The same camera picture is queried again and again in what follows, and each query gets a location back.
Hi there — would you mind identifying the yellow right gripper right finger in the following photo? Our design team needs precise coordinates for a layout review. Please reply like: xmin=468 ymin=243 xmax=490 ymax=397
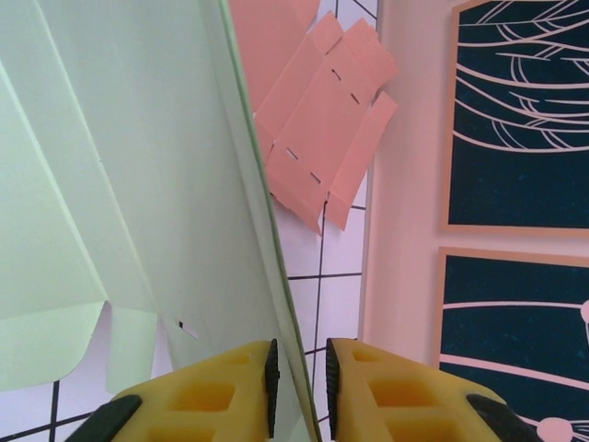
xmin=325 ymin=337 xmax=549 ymax=442

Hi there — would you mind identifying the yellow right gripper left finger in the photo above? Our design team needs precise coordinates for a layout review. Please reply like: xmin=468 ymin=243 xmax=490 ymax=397
xmin=68 ymin=338 xmax=280 ymax=442

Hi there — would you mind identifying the light green sheet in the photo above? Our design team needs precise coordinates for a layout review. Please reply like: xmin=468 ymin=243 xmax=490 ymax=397
xmin=0 ymin=0 xmax=323 ymax=442

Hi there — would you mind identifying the pink paper box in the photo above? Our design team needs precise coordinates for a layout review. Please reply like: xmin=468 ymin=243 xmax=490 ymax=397
xmin=228 ymin=0 xmax=399 ymax=237

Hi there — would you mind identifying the feather and orange circle panel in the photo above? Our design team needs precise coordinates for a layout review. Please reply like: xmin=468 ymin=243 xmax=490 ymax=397
xmin=445 ymin=0 xmax=589 ymax=238

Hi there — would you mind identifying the pink flower outline wall panel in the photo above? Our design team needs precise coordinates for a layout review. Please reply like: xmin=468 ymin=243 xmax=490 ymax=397
xmin=434 ymin=246 xmax=589 ymax=442

